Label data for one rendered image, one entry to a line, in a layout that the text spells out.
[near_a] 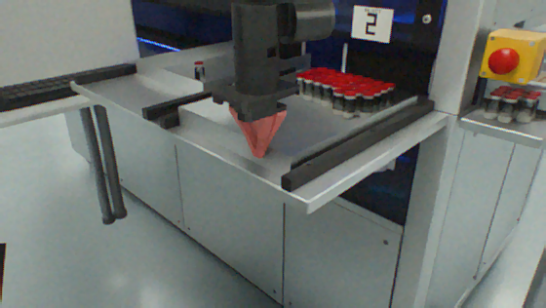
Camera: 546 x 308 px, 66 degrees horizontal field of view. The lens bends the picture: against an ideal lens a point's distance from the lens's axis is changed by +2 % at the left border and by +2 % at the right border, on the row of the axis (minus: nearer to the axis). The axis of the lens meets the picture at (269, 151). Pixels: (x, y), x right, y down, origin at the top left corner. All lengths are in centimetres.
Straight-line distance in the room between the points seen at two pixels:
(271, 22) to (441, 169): 50
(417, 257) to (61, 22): 112
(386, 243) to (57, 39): 104
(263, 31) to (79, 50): 95
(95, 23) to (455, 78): 102
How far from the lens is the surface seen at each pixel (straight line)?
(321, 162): 56
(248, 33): 49
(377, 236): 103
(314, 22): 53
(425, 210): 93
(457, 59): 80
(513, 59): 74
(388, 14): 85
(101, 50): 141
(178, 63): 112
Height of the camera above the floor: 116
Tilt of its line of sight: 27 degrees down
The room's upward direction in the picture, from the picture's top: straight up
